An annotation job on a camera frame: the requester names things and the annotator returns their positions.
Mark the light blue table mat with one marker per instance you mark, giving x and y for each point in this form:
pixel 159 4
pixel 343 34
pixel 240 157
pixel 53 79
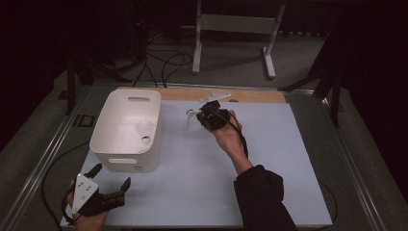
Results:
pixel 192 192

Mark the metal floor rail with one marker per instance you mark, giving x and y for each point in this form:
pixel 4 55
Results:
pixel 38 166
pixel 179 85
pixel 356 170

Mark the person's right hand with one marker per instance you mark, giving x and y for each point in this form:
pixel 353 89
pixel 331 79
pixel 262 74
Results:
pixel 231 138

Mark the black floor socket frame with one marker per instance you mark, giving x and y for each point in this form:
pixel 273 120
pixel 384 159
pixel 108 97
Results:
pixel 83 121

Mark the white plastic storage box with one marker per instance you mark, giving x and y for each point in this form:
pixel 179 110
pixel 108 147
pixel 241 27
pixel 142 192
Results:
pixel 128 128

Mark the person's left hand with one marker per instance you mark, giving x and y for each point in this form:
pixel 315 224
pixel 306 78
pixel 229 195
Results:
pixel 89 223

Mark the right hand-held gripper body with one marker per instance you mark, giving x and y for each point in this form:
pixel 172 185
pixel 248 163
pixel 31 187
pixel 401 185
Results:
pixel 215 117

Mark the black tripod stand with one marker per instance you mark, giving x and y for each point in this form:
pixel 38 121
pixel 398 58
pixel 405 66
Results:
pixel 335 96
pixel 70 83

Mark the white metal stand frame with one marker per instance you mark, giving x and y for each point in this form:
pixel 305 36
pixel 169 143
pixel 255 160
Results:
pixel 237 24

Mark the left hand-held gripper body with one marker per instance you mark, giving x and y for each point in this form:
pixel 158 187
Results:
pixel 88 199

